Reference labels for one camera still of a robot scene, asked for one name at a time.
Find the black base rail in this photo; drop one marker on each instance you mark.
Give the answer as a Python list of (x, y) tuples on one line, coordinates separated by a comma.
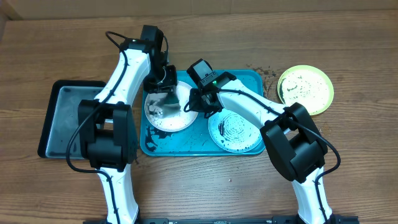
[(335, 219)]

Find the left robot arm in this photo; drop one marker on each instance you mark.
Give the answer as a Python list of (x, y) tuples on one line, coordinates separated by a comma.
[(106, 130)]

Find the teal plastic tray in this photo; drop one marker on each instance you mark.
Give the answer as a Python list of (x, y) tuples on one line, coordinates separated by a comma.
[(194, 140)]

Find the dark green sponge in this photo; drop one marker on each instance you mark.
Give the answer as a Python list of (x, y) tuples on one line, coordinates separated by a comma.
[(172, 100)]

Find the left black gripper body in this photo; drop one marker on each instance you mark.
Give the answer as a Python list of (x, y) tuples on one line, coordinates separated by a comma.
[(159, 79)]

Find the yellow-green rimmed plate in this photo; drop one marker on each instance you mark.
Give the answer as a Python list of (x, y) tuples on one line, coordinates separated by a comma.
[(308, 86)]

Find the light blue rimmed plate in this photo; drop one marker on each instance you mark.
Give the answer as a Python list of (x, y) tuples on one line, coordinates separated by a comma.
[(234, 134)]

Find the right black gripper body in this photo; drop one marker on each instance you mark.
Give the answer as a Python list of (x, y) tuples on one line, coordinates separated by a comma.
[(199, 104)]

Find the black water tray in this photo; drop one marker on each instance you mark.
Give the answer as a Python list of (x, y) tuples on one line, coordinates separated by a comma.
[(61, 118)]

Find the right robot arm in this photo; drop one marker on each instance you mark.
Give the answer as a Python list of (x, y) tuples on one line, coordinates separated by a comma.
[(293, 142)]

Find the white plate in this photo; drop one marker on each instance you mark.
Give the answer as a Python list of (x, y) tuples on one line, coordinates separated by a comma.
[(169, 118)]

